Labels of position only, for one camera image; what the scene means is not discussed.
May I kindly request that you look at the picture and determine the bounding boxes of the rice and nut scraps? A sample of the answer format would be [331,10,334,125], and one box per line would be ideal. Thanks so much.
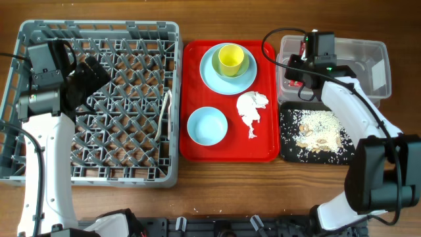
[282,109,355,163]

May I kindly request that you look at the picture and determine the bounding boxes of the white napkin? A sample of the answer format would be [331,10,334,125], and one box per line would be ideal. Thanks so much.
[236,91,269,139]

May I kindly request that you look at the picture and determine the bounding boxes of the yellow plastic cup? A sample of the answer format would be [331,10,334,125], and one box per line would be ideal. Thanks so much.
[218,43,245,76]

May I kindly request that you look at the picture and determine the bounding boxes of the light green bowl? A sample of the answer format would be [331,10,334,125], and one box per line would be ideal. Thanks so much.
[212,47,249,80]

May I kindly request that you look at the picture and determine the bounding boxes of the light blue bowl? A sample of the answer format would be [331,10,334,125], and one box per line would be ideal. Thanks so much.
[187,107,228,146]

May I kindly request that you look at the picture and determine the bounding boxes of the red snack wrapper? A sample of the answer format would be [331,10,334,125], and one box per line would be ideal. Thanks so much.
[289,40,306,87]

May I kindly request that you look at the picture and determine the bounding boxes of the white plastic fork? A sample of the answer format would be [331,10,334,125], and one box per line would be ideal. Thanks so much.
[155,92,169,142]

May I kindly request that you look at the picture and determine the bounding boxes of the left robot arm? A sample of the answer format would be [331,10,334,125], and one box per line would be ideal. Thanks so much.
[16,39,111,236]

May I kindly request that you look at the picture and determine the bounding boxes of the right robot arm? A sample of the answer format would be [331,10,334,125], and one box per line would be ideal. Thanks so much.
[285,32,420,236]

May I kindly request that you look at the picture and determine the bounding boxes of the grey dishwasher rack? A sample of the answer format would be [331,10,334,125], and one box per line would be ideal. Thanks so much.
[1,20,183,188]

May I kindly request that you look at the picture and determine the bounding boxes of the clear plastic bin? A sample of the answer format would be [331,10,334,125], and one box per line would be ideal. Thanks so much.
[276,35,391,108]

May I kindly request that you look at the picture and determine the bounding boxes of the black plastic tray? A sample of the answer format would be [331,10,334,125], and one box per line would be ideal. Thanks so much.
[279,101,376,166]

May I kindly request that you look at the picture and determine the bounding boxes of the light blue plate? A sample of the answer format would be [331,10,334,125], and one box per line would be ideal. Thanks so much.
[199,43,257,95]

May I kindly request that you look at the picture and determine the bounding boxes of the red plastic tray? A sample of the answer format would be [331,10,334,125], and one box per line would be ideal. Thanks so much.
[179,40,280,162]

